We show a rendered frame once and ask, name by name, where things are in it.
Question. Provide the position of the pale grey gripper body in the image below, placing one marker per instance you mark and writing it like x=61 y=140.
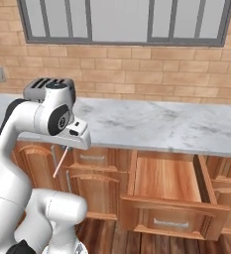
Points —
x=80 y=141

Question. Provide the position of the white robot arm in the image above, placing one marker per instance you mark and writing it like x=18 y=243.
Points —
x=8 y=185

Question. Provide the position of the pink straw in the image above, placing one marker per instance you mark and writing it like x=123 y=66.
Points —
x=59 y=163

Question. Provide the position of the open wooden drawer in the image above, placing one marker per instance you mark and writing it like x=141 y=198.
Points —
x=166 y=185

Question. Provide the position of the silver toaster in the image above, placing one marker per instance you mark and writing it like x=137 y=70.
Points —
x=34 y=89

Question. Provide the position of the grey framed window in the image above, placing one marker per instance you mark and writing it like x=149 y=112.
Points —
x=120 y=20

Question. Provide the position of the grey wall outlet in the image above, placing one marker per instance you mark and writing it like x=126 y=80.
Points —
x=0 y=74

